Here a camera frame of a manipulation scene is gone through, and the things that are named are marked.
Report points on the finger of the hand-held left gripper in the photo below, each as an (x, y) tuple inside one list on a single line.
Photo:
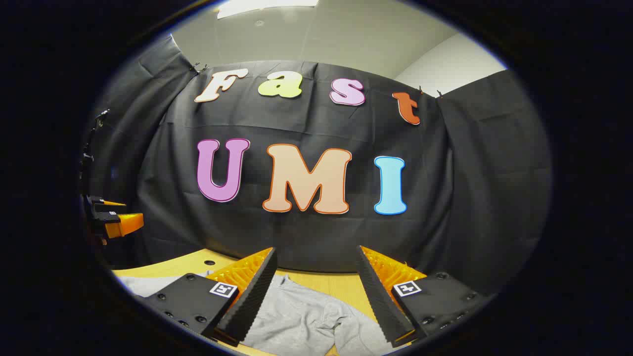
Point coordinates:
[(106, 203), (126, 225)]

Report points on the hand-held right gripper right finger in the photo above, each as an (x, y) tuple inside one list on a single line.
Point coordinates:
[(378, 301)]

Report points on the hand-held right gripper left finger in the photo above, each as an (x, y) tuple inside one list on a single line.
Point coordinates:
[(252, 301)]

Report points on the grey zip-neck sweatshirt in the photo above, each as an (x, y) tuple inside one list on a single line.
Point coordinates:
[(306, 316)]

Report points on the black backdrop cloth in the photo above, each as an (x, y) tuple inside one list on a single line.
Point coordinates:
[(296, 242)]

